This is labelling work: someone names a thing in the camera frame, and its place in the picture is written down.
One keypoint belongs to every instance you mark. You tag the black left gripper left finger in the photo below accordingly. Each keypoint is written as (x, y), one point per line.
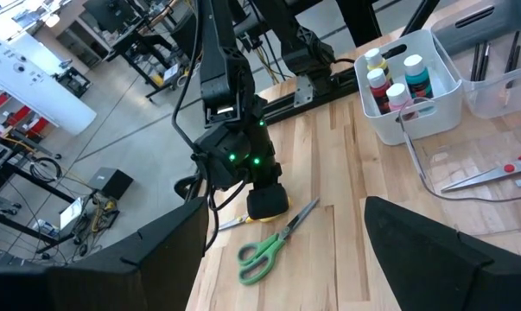
(113, 281)

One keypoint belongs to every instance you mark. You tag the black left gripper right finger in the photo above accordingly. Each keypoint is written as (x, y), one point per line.
(437, 276)

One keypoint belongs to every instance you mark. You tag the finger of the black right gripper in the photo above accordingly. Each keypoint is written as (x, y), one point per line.
(266, 201)

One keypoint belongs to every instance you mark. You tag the red paint bottle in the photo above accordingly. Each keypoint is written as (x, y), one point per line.
(379, 90)

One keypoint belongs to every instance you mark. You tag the yellow paint bottle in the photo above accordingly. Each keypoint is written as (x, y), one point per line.
(374, 58)

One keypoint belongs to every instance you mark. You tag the pink paint bottle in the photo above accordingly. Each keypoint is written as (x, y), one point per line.
(397, 97)

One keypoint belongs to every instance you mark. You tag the teal paint bottle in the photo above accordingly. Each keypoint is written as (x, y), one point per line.
(417, 80)

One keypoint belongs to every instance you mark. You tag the black paintbrush silver ferrule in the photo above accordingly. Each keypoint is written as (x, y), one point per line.
(475, 62)

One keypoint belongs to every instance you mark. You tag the black paintbrush orange end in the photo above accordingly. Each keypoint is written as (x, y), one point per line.
(510, 65)

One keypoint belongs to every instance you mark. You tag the plain black paintbrush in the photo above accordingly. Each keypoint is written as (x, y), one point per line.
(517, 56)

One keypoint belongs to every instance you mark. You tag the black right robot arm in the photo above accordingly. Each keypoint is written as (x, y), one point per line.
(221, 56)

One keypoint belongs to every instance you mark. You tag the silver laptop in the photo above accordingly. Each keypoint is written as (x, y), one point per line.
(72, 212)

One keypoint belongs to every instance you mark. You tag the black computer tower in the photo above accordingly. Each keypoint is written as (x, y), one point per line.
(111, 183)

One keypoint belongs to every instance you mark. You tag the small clear plastic bin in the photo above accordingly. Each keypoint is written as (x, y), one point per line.
(480, 99)

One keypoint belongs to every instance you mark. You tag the shelf with red bins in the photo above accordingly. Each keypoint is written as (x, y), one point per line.
(18, 116)

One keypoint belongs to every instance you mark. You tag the black aluminium rig frame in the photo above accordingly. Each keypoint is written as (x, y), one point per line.
(281, 105)

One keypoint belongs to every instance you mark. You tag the black workbench frame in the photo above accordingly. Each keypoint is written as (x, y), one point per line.
(9, 173)

